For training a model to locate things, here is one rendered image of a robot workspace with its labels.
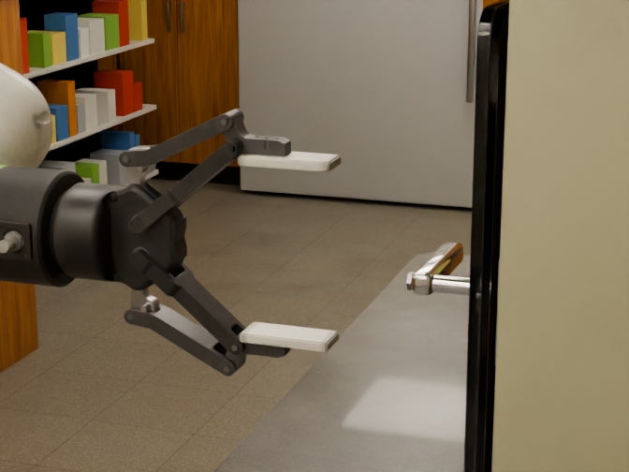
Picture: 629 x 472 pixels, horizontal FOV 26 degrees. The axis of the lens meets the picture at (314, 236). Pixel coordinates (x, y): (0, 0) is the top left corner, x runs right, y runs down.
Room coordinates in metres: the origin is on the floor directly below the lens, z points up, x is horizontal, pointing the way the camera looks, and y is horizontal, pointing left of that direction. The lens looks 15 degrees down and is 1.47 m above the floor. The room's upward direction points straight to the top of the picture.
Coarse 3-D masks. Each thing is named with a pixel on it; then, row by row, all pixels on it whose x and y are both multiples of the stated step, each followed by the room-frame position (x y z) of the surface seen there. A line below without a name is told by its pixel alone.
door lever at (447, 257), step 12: (444, 252) 0.93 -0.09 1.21; (456, 252) 0.94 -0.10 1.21; (432, 264) 0.90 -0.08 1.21; (444, 264) 0.91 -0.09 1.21; (456, 264) 0.94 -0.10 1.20; (408, 276) 0.88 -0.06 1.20; (420, 276) 0.88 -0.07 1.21; (432, 276) 0.88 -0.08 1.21; (444, 276) 0.88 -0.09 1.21; (456, 276) 0.88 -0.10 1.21; (408, 288) 0.88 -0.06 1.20; (420, 288) 0.88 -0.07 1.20; (432, 288) 0.88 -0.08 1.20; (444, 288) 0.87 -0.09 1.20; (456, 288) 0.87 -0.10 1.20; (468, 288) 0.87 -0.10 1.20
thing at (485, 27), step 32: (480, 32) 0.83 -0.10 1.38; (480, 64) 0.83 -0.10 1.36; (480, 96) 0.83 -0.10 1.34; (480, 128) 0.83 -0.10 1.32; (480, 160) 0.83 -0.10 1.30; (480, 192) 0.83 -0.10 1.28; (480, 224) 0.83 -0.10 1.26; (480, 256) 0.83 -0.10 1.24; (480, 288) 0.83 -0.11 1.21; (480, 320) 0.83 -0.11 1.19
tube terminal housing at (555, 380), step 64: (512, 0) 0.81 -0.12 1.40; (576, 0) 0.80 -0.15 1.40; (512, 64) 0.81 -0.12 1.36; (576, 64) 0.80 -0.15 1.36; (512, 128) 0.81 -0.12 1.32; (576, 128) 0.80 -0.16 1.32; (512, 192) 0.81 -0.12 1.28; (576, 192) 0.80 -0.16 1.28; (512, 256) 0.81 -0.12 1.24; (576, 256) 0.80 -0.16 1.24; (512, 320) 0.81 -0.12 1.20; (576, 320) 0.80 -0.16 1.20; (512, 384) 0.81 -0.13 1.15; (576, 384) 0.80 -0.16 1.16; (512, 448) 0.81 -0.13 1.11; (576, 448) 0.80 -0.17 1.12
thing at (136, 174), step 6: (126, 168) 1.01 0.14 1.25; (132, 168) 1.01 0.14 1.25; (138, 168) 1.00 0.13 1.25; (144, 168) 1.00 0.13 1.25; (150, 168) 1.00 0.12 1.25; (132, 174) 1.01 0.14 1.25; (138, 174) 1.01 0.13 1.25; (144, 174) 1.01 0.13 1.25; (132, 180) 1.01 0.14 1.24; (138, 180) 1.01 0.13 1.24; (144, 180) 1.01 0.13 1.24; (144, 186) 1.01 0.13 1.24
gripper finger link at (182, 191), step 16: (224, 144) 0.98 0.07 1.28; (240, 144) 0.97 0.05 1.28; (208, 160) 0.98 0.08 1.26; (224, 160) 0.98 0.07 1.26; (192, 176) 0.98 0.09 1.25; (208, 176) 0.98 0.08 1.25; (176, 192) 0.99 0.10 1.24; (192, 192) 0.99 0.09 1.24; (160, 208) 0.99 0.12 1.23; (144, 224) 0.99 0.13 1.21
